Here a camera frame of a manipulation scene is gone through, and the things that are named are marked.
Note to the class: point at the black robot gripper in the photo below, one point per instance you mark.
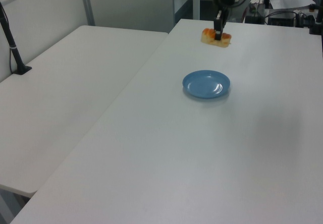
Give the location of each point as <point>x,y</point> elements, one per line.
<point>226,2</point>

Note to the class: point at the orange glazed bread loaf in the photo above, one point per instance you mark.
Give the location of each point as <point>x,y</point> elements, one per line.
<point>215,37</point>

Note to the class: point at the blue round plastic plate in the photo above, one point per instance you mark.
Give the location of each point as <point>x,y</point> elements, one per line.
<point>206,83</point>

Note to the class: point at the small black device box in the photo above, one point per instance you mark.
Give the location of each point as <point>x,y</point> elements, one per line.
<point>253,19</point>

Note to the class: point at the black electronics box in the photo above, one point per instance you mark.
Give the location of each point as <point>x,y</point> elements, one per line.
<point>281,19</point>

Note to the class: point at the white shelf frame leg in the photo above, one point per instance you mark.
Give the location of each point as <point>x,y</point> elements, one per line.
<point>196,0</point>

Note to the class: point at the black table clamp mount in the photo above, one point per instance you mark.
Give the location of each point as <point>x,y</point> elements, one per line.
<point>315,26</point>

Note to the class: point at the black camera stand pole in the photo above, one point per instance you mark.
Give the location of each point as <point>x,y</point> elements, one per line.
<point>11,42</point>

